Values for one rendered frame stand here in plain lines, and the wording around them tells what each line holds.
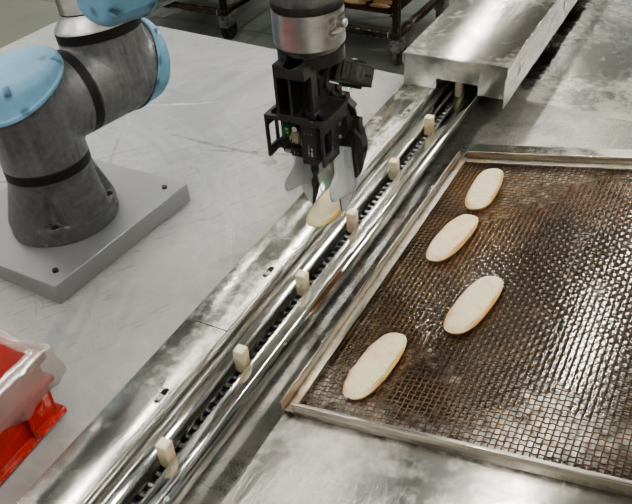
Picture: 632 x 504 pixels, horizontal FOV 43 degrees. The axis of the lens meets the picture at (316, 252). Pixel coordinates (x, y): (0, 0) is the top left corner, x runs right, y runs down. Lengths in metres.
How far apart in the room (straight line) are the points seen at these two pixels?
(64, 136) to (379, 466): 0.60
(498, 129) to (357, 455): 0.75
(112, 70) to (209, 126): 0.33
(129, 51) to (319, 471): 0.64
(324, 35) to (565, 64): 0.84
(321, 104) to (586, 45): 0.89
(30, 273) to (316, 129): 0.45
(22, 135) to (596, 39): 1.11
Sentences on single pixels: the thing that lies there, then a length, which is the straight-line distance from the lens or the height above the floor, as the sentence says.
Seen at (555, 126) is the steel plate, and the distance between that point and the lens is 1.36.
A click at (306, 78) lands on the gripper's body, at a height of 1.12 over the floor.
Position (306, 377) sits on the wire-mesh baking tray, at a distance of 0.80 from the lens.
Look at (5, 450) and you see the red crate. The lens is 0.88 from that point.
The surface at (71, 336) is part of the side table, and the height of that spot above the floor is 0.82.
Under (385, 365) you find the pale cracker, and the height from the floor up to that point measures 0.91.
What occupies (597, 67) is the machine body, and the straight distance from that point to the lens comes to 1.58.
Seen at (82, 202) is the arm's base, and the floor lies 0.90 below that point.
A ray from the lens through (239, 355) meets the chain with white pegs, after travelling 0.87.
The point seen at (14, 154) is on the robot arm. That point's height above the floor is 0.98.
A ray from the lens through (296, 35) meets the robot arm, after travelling 0.81.
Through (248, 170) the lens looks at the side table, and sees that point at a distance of 1.26.
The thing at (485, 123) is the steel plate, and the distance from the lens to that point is 1.36.
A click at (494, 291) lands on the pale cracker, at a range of 0.85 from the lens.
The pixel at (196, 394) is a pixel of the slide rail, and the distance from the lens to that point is 0.86.
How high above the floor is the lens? 1.48
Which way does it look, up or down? 38 degrees down
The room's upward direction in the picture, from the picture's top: 5 degrees counter-clockwise
